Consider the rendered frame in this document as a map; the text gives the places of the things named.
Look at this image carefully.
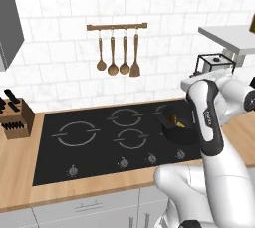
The wooden utensil rail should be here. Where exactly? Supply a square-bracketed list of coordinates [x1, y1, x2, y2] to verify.
[86, 22, 148, 32]

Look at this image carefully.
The grey drawer front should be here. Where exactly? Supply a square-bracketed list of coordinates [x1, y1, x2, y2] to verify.
[31, 188, 141, 228]

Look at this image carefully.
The black framed white box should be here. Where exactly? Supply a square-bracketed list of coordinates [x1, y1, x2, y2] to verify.
[193, 52, 236, 76]

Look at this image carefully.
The white wall shelf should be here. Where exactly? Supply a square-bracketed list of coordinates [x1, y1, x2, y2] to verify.
[197, 24, 255, 56]

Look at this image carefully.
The small wooden spoon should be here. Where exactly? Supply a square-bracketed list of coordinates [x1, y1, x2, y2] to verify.
[96, 29, 108, 72]

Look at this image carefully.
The grey shelf bracket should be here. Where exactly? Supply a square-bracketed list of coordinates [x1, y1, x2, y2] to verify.
[221, 47, 246, 70]

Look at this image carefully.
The black cooking pot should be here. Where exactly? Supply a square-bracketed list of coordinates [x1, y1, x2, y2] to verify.
[160, 102, 201, 146]

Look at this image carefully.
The black glass hob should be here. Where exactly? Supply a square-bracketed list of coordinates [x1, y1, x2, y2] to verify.
[32, 98, 213, 187]

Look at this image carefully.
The wooden knife block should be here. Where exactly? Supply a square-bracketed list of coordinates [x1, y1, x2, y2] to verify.
[0, 97, 36, 140]

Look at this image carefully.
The large wooden spoon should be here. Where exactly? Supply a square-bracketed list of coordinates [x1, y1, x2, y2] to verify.
[119, 28, 130, 76]
[107, 29, 120, 77]

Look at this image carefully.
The wooden spatula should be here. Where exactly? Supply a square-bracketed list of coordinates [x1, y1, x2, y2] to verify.
[128, 27, 141, 79]

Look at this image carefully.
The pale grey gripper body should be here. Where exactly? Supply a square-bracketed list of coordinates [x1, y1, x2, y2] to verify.
[180, 69, 237, 90]

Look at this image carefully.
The grey drawer handle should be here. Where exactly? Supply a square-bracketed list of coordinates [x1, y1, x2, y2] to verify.
[74, 200, 105, 213]

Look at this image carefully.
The grey hob knob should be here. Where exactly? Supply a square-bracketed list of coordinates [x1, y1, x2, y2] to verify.
[119, 156, 130, 169]
[147, 152, 158, 165]
[67, 164, 80, 178]

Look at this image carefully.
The black handled knife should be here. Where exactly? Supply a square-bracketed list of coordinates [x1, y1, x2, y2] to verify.
[0, 96, 8, 114]
[3, 88, 21, 105]
[6, 101, 20, 113]

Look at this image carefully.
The brown vegetable piece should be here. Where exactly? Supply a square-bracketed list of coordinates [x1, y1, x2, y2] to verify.
[167, 114, 177, 126]

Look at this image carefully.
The grey wall cupboard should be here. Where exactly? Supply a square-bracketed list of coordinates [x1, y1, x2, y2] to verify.
[0, 0, 26, 73]

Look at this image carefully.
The dark yellow shelf item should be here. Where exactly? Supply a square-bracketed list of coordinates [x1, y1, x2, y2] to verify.
[248, 14, 255, 35]

